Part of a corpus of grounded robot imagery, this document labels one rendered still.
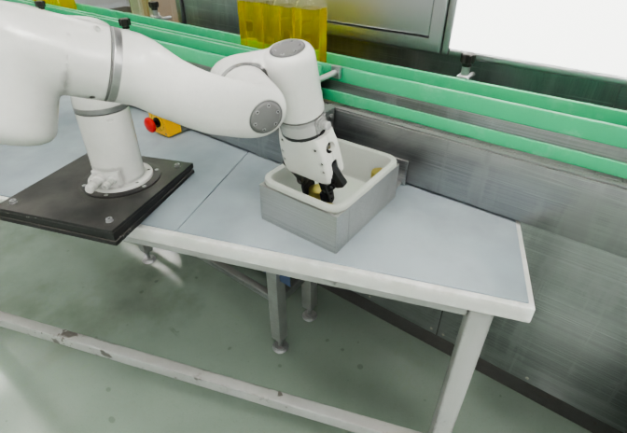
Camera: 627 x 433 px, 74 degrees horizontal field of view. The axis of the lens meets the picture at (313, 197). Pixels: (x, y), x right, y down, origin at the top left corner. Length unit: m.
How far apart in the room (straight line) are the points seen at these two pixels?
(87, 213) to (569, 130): 0.84
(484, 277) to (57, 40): 0.65
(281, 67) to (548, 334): 1.01
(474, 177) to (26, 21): 0.72
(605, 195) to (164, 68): 0.69
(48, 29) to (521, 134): 0.70
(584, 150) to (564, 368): 0.73
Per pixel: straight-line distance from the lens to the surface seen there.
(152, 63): 0.52
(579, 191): 0.83
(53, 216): 0.89
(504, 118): 0.82
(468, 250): 0.78
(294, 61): 0.58
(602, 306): 1.22
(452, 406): 1.01
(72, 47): 0.52
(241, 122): 0.53
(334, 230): 0.70
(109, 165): 0.90
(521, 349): 1.39
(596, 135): 0.80
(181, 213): 0.86
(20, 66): 0.51
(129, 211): 0.84
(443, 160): 0.86
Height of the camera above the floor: 1.23
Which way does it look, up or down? 34 degrees down
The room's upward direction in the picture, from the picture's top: straight up
